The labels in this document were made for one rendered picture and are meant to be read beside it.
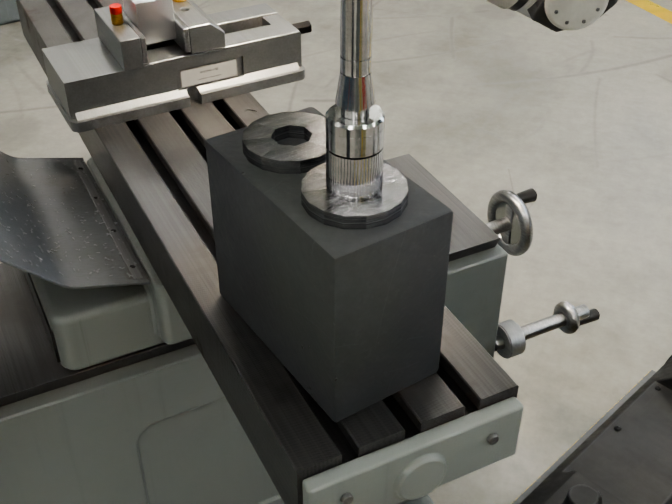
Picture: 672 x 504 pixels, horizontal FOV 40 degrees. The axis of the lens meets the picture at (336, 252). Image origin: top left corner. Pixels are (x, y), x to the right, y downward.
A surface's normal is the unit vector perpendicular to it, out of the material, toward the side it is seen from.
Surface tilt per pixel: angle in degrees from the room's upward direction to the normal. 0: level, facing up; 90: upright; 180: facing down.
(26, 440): 90
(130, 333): 90
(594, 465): 0
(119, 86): 90
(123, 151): 0
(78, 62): 0
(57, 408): 90
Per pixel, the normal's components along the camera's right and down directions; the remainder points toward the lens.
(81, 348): 0.45, 0.54
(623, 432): 0.00, -0.80
